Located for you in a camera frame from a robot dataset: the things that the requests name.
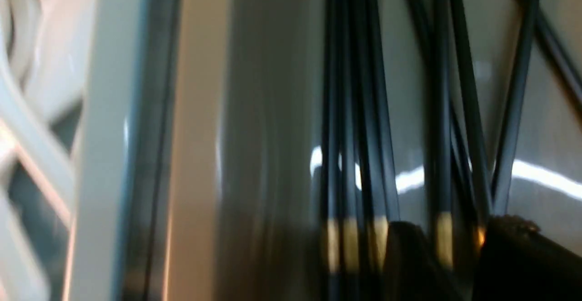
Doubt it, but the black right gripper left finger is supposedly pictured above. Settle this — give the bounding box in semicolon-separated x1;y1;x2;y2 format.
384;221;463;301

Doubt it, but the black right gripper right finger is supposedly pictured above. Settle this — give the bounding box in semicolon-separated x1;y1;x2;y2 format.
472;216;582;301

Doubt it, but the pile of black chopsticks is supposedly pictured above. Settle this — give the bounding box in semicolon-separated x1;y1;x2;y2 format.
319;0;581;301

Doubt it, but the tan plastic chopstick bin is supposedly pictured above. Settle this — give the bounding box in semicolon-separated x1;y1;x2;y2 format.
161;0;581;301

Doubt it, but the teal plastic spoon bin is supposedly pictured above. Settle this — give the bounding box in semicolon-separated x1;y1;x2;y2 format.
0;0;182;301

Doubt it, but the pile of white soup spoons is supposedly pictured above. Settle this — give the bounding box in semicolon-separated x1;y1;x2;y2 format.
1;0;75;301

